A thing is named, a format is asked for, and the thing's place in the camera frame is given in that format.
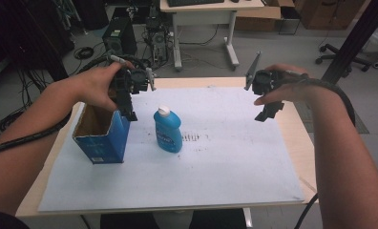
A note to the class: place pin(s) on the blue cardboard box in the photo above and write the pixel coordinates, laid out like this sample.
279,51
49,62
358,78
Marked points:
106,140

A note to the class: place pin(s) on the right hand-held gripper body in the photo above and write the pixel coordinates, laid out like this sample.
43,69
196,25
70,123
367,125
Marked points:
266,81

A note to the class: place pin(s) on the black computer tower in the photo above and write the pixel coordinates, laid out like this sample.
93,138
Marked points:
120,36

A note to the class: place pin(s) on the black office chair base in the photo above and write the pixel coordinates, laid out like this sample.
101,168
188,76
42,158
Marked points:
340,55

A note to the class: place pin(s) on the brown cardboard box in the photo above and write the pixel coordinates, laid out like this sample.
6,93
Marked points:
257,17

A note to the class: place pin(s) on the person's right hand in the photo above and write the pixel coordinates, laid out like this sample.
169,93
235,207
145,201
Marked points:
293,86

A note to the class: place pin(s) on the blue bottle with white cap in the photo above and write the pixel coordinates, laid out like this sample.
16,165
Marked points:
168,130

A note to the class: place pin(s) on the white paper sheet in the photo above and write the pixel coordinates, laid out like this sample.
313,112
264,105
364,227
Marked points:
193,171

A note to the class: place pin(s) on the wooden cabinet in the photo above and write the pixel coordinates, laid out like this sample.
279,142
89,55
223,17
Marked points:
330,12

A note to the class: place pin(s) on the dark curtain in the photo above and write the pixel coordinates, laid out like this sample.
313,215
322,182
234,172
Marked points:
25,28

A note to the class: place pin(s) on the open-sided computer tower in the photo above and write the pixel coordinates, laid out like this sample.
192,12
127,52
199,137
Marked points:
158,44

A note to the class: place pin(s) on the black keyboard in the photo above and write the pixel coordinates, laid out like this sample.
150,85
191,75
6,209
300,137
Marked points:
193,2

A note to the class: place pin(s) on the black aluminium post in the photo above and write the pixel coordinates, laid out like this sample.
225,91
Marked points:
355,41

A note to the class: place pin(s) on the person's left hand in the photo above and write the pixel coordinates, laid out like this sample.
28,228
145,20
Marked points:
94,86

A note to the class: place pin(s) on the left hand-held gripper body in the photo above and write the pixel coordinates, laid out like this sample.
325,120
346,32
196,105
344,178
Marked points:
136,79

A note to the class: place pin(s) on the black metal frame stand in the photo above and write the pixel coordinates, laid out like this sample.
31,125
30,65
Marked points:
289,22

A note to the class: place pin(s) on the white office desk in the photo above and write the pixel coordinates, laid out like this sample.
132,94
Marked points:
206,9

